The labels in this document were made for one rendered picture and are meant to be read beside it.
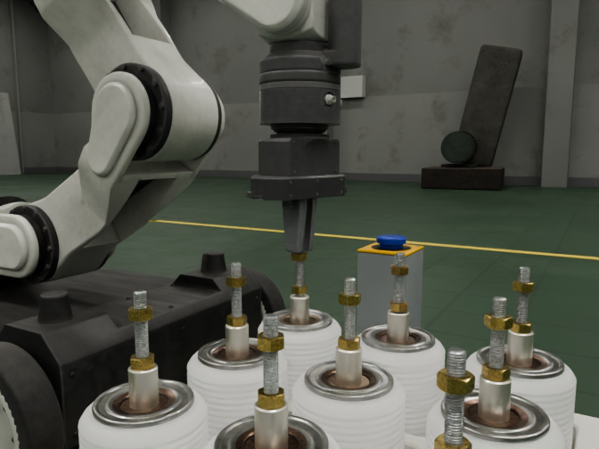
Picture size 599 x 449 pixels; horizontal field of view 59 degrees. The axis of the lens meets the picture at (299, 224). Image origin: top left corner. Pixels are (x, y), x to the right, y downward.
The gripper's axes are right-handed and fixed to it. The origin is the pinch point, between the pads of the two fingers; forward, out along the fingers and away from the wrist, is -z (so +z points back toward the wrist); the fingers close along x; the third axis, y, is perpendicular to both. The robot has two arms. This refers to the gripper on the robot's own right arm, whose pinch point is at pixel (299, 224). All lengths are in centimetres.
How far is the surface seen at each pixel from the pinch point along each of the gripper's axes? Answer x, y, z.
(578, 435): -10.5, 27.1, -18.2
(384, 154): -626, -464, 5
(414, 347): -1.5, 14.6, -10.8
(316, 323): -0.1, 2.8, -10.9
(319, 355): 1.3, 4.5, -13.7
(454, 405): 16.8, 29.3, -5.1
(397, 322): -2.3, 12.0, -9.1
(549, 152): -669, -234, 8
